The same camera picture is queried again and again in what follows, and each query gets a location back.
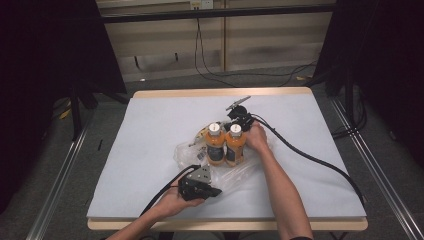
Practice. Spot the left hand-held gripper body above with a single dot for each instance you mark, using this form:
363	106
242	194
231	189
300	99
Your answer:
198	181

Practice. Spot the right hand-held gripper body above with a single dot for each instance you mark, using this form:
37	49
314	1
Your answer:
241	115

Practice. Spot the clear plastic bag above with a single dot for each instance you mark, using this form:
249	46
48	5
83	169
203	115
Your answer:
233	176

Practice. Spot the orange juice bottle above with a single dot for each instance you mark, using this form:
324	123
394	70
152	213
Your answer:
235	148
215	146

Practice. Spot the yellow banana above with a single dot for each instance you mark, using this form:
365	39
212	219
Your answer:
201	134

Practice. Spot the person's right hand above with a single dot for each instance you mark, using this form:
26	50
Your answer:
257	138

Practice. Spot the person's left hand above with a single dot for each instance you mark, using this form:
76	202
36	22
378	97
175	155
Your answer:
170	205

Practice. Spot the white table mat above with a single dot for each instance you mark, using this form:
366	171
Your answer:
150	133

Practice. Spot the black horizontal bar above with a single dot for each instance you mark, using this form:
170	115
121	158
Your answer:
216	13

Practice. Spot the black metal stand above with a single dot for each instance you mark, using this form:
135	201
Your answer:
76	113
349	96

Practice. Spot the white power outlet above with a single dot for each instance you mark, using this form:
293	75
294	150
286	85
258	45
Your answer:
201	4

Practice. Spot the dark curtain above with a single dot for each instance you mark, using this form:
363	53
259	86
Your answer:
43	66
383	66

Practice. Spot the metal floor rail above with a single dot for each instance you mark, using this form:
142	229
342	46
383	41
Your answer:
383	173
56	186

